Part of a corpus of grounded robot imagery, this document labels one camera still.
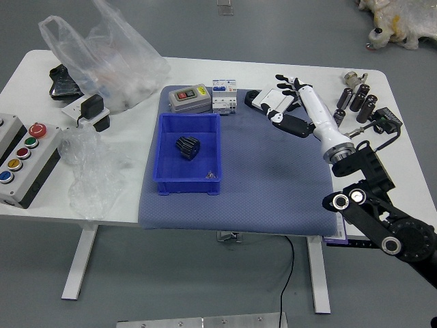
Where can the big black gear nut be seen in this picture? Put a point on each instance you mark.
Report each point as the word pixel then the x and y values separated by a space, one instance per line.
pixel 187 147

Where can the black plug block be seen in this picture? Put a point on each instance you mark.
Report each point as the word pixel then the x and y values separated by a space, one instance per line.
pixel 101 123

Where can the grey push-button control box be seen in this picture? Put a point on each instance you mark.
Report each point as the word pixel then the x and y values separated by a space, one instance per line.
pixel 25 160

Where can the dark cylindrical capacitor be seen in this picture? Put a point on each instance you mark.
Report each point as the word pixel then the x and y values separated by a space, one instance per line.
pixel 345 98
pixel 357 102
pixel 362 89
pixel 340 116
pixel 371 101
pixel 365 112

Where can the white circuit breaker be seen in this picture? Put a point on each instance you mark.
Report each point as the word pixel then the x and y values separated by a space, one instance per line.
pixel 224 97

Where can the brass metal fitting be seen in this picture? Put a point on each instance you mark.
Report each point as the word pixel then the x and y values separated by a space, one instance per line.
pixel 351 78

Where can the grey two-button switch box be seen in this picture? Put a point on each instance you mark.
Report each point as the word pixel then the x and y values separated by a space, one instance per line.
pixel 188 99

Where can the white wall switch panel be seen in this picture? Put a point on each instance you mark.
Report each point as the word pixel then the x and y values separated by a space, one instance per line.
pixel 273 99

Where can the black driver module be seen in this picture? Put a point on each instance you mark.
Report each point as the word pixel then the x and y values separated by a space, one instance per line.
pixel 387 116

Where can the white socket plate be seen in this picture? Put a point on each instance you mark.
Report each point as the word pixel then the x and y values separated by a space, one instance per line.
pixel 70 111

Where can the black plastic pouch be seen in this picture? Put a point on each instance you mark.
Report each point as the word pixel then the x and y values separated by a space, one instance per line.
pixel 63 83

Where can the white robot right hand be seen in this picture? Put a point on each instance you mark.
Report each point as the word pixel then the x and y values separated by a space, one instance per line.
pixel 317 109

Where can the small metal screws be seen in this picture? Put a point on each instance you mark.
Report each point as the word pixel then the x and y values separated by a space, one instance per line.
pixel 209 175

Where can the grey floor fixture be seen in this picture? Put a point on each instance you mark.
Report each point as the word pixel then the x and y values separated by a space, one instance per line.
pixel 225 8

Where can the purple-edged paper sheet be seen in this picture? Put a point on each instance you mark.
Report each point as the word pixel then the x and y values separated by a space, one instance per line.
pixel 339 235

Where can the large clear plastic bag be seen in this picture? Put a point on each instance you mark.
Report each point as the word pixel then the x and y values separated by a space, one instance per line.
pixel 112 68

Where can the grey metal table bracket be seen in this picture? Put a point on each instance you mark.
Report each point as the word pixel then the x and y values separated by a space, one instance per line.
pixel 228 236

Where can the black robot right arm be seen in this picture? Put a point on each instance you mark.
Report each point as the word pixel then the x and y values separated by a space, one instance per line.
pixel 372 205

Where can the crumpled clear plastic wrap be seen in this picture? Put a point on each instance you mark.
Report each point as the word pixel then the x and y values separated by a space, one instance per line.
pixel 88 171

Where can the blue plastic box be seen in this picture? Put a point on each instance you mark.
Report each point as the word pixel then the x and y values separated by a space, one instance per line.
pixel 170 171

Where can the black power adapter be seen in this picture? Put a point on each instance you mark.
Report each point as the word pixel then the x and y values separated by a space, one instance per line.
pixel 90 106

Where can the plastic-wrapped white bundle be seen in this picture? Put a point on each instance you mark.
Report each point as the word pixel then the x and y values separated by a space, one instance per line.
pixel 403 20

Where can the white table leg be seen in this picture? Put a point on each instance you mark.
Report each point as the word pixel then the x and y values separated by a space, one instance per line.
pixel 80 259
pixel 319 276

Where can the blue-grey padded mat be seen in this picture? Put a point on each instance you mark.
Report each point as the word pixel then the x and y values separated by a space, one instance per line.
pixel 266 191

